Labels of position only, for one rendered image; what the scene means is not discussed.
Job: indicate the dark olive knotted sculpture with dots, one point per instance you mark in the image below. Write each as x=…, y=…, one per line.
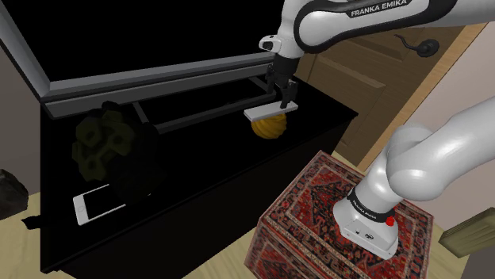
x=100, y=141

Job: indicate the olive green box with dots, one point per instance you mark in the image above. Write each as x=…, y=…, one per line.
x=470, y=235

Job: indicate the grey framed television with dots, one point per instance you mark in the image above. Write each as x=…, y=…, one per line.
x=135, y=34

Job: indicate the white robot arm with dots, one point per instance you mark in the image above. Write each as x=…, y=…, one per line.
x=421, y=162

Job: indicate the white slab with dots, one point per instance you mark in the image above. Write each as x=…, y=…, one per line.
x=263, y=112

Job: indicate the white smartphone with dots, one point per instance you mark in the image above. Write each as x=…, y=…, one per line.
x=91, y=206

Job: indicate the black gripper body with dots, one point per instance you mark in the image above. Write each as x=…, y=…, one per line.
x=285, y=69

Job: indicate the yellow ridged round vase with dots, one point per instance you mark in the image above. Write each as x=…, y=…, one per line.
x=268, y=129

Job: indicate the black television cabinet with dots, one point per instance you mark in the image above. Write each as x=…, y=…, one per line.
x=201, y=170

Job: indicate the red patterned robot stand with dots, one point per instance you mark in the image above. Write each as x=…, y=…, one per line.
x=309, y=201

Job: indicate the dark lumpy object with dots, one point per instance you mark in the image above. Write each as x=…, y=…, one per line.
x=11, y=193

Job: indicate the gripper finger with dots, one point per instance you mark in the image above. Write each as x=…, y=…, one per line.
x=288, y=94
x=271, y=79

